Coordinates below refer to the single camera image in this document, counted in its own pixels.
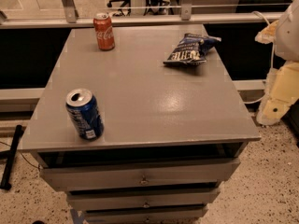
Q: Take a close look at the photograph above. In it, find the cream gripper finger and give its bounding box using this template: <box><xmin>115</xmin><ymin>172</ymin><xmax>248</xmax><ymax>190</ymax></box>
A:
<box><xmin>255</xmin><ymin>21</ymin><xmax>278</xmax><ymax>44</ymax></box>
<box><xmin>256</xmin><ymin>99</ymin><xmax>291</xmax><ymax>126</ymax></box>

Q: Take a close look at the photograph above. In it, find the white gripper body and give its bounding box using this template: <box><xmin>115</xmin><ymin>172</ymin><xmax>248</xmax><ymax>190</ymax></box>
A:
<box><xmin>266</xmin><ymin>61</ymin><xmax>299</xmax><ymax>110</ymax></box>

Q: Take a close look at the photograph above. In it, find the blue chip bag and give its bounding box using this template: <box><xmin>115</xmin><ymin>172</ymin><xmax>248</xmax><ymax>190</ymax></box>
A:
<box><xmin>164</xmin><ymin>33</ymin><xmax>221</xmax><ymax>66</ymax></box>

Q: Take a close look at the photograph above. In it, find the blue pepsi can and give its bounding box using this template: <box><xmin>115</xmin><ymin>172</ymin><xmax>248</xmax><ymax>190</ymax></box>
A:
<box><xmin>65</xmin><ymin>88</ymin><xmax>104</xmax><ymax>140</ymax></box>

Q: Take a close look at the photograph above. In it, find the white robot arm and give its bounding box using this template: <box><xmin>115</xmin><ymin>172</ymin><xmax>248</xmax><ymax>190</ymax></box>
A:
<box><xmin>255</xmin><ymin>0</ymin><xmax>299</xmax><ymax>125</ymax></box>

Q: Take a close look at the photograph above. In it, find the red coca-cola can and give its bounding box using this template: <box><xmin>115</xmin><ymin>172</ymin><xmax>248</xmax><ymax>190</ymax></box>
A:
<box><xmin>93</xmin><ymin>13</ymin><xmax>115</xmax><ymax>50</ymax></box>

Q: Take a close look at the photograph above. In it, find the grey drawer cabinet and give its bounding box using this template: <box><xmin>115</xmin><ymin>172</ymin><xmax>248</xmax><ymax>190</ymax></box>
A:
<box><xmin>17</xmin><ymin>23</ymin><xmax>262</xmax><ymax>224</ymax></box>

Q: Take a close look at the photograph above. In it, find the bottom grey drawer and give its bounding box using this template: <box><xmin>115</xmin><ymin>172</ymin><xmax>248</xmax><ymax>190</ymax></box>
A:
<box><xmin>85</xmin><ymin>205</ymin><xmax>207</xmax><ymax>224</ymax></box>

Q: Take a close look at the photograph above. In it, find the grey drawer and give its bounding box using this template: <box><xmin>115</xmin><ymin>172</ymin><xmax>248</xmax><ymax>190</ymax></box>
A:
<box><xmin>67</xmin><ymin>188</ymin><xmax>220</xmax><ymax>211</ymax></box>
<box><xmin>85</xmin><ymin>205</ymin><xmax>207</xmax><ymax>224</ymax></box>
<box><xmin>40</xmin><ymin>158</ymin><xmax>240</xmax><ymax>191</ymax></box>

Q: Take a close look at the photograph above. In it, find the grey metal railing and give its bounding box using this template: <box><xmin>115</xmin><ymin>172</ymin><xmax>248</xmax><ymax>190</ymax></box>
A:
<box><xmin>0</xmin><ymin>0</ymin><xmax>293</xmax><ymax>29</ymax></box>

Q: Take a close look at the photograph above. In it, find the middle grey drawer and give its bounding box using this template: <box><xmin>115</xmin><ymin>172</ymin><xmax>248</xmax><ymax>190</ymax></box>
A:
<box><xmin>67</xmin><ymin>188</ymin><xmax>220</xmax><ymax>211</ymax></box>

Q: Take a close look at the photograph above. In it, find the top grey drawer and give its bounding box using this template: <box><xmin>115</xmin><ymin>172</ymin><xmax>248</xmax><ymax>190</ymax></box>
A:
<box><xmin>40</xmin><ymin>158</ymin><xmax>240</xmax><ymax>191</ymax></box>

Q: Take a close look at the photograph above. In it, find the black bar on floor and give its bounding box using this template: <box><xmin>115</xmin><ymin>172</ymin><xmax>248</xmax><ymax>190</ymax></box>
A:
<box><xmin>0</xmin><ymin>125</ymin><xmax>23</xmax><ymax>190</ymax></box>

